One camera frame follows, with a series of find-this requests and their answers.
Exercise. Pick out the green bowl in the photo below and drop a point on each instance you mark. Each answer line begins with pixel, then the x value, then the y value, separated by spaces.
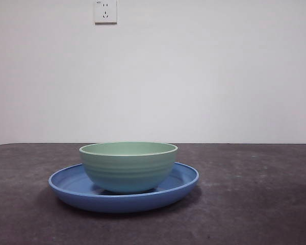
pixel 127 171

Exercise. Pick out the blue plate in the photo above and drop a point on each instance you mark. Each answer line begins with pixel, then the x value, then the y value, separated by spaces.
pixel 91 204

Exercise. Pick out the white wall socket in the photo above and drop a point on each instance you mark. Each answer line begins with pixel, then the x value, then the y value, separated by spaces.
pixel 105 12

